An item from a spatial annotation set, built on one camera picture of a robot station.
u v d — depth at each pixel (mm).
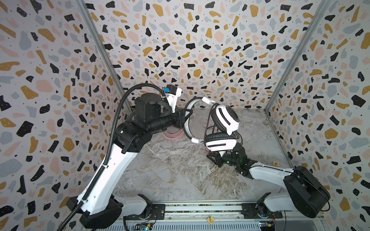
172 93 469
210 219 712
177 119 484
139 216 605
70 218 338
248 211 736
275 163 914
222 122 418
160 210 745
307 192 433
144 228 708
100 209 373
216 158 758
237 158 679
